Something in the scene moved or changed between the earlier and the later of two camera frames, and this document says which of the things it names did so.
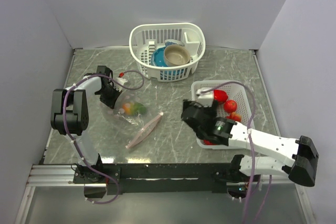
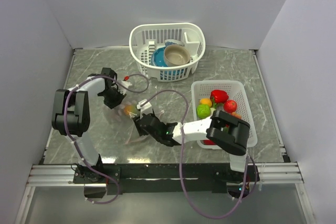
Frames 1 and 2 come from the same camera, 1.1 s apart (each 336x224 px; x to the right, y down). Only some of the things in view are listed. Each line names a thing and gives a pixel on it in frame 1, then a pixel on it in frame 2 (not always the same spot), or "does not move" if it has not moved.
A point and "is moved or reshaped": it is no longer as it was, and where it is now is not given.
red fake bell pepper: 220,95 does not move
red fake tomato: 230,106 does not move
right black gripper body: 210,111 → 140,130
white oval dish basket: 144,39 does not move
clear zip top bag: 133,118 is moved or reshaped
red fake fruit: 207,142 does not move
